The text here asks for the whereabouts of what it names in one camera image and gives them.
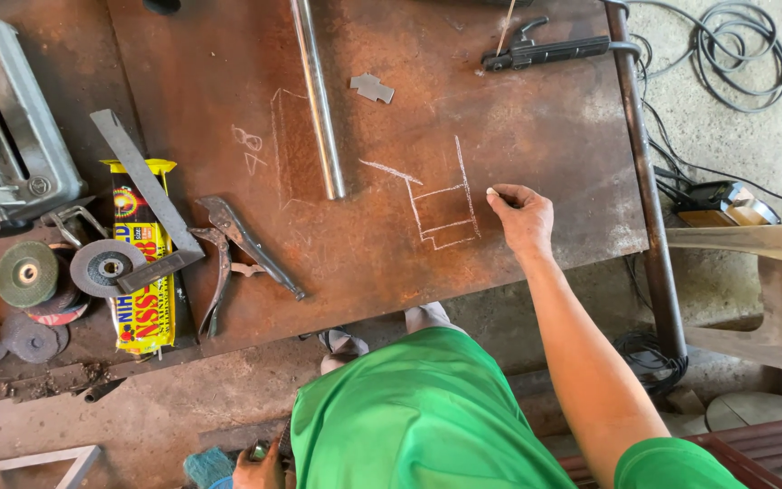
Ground person's left hand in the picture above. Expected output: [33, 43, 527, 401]
[232, 440, 289, 489]

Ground person's right hand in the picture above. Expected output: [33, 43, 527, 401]
[486, 182, 555, 263]

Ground blue brush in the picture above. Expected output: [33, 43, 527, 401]
[182, 446, 236, 489]

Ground grey sandal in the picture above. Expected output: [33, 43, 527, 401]
[299, 326, 371, 375]

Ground green shirt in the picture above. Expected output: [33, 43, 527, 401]
[290, 326, 748, 489]

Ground short dark pipe piece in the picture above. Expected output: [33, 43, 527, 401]
[81, 378, 128, 404]

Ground yellow welding electrode packet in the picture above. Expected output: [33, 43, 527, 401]
[100, 158, 179, 358]

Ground grey trouser leg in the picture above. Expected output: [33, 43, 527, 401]
[404, 302, 467, 336]

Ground rusty locking pliers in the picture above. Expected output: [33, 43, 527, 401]
[190, 196, 308, 339]

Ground grey grinding disc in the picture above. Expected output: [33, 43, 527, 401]
[69, 238, 148, 299]

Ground stack of worn discs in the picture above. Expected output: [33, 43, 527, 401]
[24, 246, 91, 327]

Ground dark cutting discs pile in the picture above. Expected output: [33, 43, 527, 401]
[0, 311, 71, 365]

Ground grey steel try square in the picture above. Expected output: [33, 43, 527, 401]
[90, 109, 206, 295]

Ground green flap disc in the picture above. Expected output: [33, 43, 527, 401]
[0, 240, 60, 309]

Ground metal spanner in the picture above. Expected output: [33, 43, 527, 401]
[41, 205, 109, 249]

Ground shiny stainless steel tube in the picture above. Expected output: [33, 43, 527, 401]
[288, 0, 347, 201]

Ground small cut metal plate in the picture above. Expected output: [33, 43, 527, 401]
[349, 72, 396, 105]

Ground grey metal cut-off saw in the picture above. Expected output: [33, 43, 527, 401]
[0, 8, 88, 235]

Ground rusty round steel pipe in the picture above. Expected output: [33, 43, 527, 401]
[603, 0, 689, 362]

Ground reddish brown steel bars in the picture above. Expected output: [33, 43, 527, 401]
[557, 413, 782, 489]

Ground thin welding rod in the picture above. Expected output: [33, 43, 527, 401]
[496, 0, 518, 57]

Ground round pale board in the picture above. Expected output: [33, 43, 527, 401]
[705, 392, 782, 437]

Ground black welding electrode holder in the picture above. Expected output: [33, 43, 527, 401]
[481, 16, 642, 73]

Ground black welding mask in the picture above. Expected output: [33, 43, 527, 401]
[654, 179, 782, 228]

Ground wooden bench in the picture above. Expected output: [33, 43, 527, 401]
[665, 221, 782, 383]

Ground white metal frame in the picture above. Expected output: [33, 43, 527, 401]
[0, 444, 102, 489]

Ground black cable bundle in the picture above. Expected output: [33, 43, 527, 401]
[611, 330, 689, 396]

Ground coiled black cable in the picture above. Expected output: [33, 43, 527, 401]
[625, 0, 782, 114]

